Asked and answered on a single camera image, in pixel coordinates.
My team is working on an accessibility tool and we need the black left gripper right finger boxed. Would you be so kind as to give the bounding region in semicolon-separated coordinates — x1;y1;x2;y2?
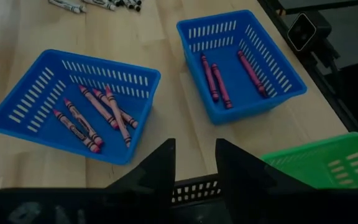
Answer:
215;138;315;224

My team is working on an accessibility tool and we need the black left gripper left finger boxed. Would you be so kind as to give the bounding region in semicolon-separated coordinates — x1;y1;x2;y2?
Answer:
106;138;176;224

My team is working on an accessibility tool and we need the blue plastic slotted basket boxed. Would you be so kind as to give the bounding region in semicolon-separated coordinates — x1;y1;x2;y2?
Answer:
176;9;308;126
0;49;162;166

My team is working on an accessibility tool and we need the black plastic slotted basket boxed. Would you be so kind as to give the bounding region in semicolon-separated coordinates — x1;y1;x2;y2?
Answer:
170;173;226;224

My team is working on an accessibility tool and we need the green plastic slotted basket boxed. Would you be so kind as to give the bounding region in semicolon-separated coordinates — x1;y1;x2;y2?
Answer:
260;131;358;190

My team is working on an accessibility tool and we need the black aluminium table frame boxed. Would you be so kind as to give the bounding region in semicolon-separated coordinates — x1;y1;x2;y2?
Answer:
256;0;358;141

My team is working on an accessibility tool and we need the black white-faced camera box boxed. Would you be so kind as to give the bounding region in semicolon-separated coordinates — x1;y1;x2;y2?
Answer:
287;12;333;53

